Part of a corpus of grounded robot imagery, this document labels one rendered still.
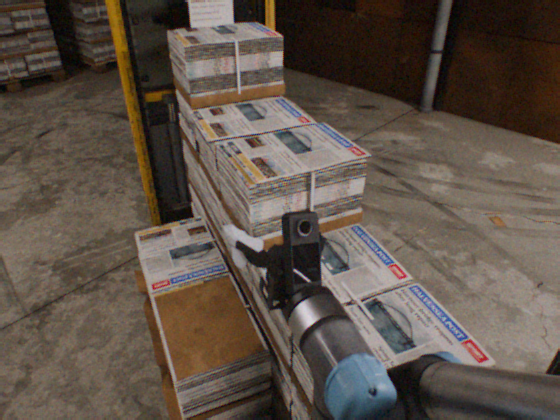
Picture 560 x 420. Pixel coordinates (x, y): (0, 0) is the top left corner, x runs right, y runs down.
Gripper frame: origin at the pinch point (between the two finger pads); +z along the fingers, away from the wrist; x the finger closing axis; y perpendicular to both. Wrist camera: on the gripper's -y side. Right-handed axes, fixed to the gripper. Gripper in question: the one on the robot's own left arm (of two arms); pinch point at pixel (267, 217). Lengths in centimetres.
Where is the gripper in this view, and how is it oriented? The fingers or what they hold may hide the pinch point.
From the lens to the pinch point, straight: 72.5
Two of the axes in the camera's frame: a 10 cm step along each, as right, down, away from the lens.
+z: -3.5, -5.3, 7.7
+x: 9.3, -0.8, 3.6
